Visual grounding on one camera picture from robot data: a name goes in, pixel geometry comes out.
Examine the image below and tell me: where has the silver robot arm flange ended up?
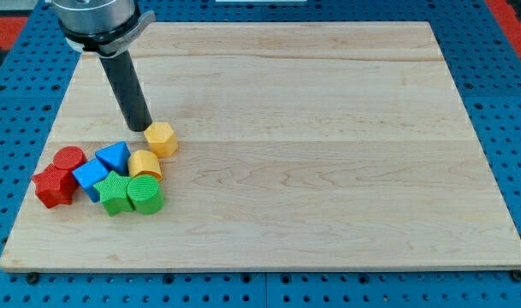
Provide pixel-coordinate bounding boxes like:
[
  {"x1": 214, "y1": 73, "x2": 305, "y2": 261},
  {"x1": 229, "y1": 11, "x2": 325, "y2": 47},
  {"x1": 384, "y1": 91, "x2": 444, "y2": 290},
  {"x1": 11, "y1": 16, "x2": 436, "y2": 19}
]
[{"x1": 45, "y1": 0, "x2": 156, "y2": 58}]

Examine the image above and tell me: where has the light wooden board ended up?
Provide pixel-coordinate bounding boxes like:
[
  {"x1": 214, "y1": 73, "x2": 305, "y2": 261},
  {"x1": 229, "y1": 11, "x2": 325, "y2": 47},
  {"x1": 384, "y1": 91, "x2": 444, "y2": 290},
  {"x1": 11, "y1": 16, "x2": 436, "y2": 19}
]
[{"x1": 0, "y1": 21, "x2": 521, "y2": 273}]

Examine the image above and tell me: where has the yellow hexagon block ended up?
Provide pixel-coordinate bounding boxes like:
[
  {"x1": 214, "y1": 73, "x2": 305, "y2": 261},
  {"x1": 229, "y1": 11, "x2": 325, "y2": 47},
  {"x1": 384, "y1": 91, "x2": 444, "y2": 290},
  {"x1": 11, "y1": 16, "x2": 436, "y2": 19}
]
[{"x1": 144, "y1": 122, "x2": 178, "y2": 158}]

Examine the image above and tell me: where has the yellow half-round block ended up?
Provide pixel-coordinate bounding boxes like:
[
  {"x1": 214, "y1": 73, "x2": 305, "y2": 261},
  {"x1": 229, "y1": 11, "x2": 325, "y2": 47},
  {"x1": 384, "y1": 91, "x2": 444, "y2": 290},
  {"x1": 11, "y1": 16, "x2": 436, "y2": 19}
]
[{"x1": 127, "y1": 150, "x2": 163, "y2": 181}]

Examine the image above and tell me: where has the green cylinder block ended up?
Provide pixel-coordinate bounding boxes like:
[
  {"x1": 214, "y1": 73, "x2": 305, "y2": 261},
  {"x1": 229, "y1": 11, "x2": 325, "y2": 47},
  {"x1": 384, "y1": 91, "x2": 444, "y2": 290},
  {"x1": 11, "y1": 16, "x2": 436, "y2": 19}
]
[{"x1": 127, "y1": 175, "x2": 165, "y2": 215}]

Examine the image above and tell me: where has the blue triangle block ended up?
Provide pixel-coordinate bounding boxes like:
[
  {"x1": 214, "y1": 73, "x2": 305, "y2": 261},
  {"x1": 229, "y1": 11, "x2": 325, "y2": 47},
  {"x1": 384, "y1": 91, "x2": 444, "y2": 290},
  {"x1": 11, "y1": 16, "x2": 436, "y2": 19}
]
[{"x1": 95, "y1": 141, "x2": 131, "y2": 176}]

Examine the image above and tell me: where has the green star block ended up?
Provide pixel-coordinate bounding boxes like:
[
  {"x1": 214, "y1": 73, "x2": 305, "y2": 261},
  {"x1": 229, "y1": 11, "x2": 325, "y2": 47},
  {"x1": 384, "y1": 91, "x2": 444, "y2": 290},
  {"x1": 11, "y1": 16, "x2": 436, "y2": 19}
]
[{"x1": 93, "y1": 171, "x2": 134, "y2": 216}]

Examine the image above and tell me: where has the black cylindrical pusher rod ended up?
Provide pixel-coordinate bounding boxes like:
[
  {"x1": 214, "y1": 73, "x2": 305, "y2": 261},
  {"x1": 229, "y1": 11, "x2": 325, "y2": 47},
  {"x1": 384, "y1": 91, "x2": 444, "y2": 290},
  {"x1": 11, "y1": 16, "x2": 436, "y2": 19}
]
[{"x1": 100, "y1": 51, "x2": 152, "y2": 132}]

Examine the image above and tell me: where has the blue cube block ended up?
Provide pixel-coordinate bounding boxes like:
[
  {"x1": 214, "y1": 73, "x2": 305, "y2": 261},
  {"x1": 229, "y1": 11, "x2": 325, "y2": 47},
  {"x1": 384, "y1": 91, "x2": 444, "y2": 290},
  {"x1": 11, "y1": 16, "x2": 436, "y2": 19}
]
[{"x1": 72, "y1": 158, "x2": 109, "y2": 203}]

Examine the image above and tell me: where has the red cylinder block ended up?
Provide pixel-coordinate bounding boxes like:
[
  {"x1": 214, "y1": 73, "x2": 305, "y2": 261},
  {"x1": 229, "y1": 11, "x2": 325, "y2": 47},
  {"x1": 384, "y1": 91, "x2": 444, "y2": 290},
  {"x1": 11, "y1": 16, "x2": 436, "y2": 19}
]
[{"x1": 53, "y1": 145, "x2": 87, "y2": 171}]

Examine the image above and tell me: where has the red star block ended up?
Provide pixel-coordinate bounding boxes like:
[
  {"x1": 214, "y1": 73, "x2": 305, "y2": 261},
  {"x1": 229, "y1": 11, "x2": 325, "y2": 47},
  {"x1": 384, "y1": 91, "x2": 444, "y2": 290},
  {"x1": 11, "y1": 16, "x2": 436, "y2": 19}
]
[{"x1": 32, "y1": 163, "x2": 78, "y2": 209}]

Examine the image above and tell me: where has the blue perforated table plate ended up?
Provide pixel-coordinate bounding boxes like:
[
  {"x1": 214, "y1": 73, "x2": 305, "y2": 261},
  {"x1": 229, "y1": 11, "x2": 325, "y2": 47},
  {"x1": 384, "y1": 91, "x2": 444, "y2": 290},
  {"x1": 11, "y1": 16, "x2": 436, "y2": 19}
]
[{"x1": 0, "y1": 0, "x2": 521, "y2": 307}]

